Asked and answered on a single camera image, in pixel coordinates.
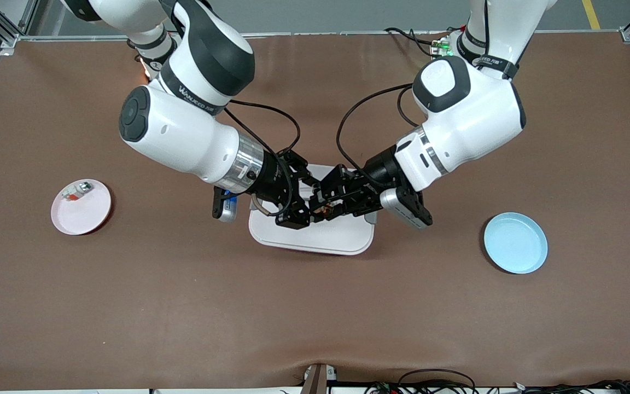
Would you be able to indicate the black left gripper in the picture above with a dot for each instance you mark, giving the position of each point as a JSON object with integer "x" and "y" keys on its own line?
{"x": 379, "y": 167}

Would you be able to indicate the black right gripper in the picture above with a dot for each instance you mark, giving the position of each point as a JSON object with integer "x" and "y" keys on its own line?
{"x": 272, "y": 179}

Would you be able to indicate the black orange push switch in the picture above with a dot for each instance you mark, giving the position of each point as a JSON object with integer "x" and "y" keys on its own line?
{"x": 324, "y": 210}

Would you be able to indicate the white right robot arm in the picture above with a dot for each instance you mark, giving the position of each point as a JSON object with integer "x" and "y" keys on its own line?
{"x": 184, "y": 131}

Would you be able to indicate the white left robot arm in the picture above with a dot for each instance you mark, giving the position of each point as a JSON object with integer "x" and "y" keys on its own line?
{"x": 468, "y": 120}

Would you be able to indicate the white lidded storage box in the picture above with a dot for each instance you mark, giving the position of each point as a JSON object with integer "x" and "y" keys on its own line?
{"x": 315, "y": 239}

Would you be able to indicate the brown table mat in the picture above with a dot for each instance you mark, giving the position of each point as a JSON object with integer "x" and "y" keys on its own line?
{"x": 315, "y": 306}

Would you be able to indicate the light blue round plate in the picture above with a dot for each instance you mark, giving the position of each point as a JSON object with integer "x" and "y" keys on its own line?
{"x": 514, "y": 243}

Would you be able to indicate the pink round plate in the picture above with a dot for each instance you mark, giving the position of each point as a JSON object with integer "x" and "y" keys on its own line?
{"x": 77, "y": 219}

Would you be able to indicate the silver table edge rail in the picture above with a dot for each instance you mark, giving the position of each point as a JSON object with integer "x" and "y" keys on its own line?
{"x": 304, "y": 34}

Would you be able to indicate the brown bracket post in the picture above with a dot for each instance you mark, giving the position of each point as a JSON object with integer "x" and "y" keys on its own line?
{"x": 314, "y": 380}

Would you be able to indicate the silver switch with green end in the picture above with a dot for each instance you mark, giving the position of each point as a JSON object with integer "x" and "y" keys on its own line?
{"x": 79, "y": 189}

